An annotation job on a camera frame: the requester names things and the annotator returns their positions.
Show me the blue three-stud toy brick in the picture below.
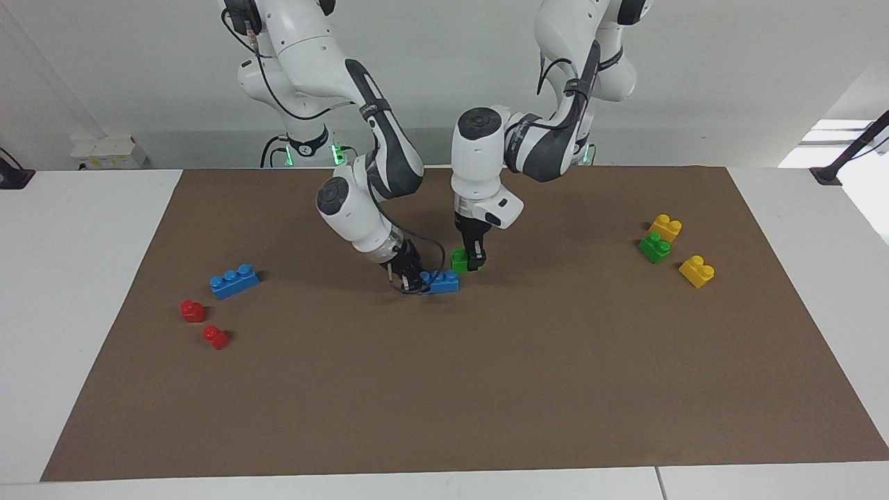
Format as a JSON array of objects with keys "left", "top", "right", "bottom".
[
  {"left": 419, "top": 269, "right": 460, "bottom": 295},
  {"left": 210, "top": 264, "right": 260, "bottom": 301}
]

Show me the brown table mat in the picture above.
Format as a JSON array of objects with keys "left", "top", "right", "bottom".
[{"left": 40, "top": 165, "right": 889, "bottom": 482}]

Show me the yellow two-stud toy brick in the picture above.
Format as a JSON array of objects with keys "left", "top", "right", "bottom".
[
  {"left": 679, "top": 256, "right": 715, "bottom": 289},
  {"left": 648, "top": 214, "right": 683, "bottom": 243}
]

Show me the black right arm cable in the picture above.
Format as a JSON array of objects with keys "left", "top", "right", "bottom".
[{"left": 221, "top": 6, "right": 447, "bottom": 297}]

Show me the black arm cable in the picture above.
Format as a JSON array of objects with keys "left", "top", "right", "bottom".
[
  {"left": 221, "top": 6, "right": 447, "bottom": 297},
  {"left": 535, "top": 42, "right": 602, "bottom": 129}
]

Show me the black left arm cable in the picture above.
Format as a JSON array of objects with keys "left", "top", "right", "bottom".
[{"left": 535, "top": 42, "right": 602, "bottom": 129}]

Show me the black right base cable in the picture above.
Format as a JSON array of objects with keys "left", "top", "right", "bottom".
[{"left": 260, "top": 134, "right": 292, "bottom": 168}]

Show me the white wall power box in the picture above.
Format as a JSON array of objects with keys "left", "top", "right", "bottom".
[{"left": 69, "top": 134, "right": 150, "bottom": 172}]

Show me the black camera stand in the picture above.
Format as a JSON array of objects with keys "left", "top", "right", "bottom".
[
  {"left": 809, "top": 110, "right": 889, "bottom": 186},
  {"left": 0, "top": 147, "right": 35, "bottom": 190}
]

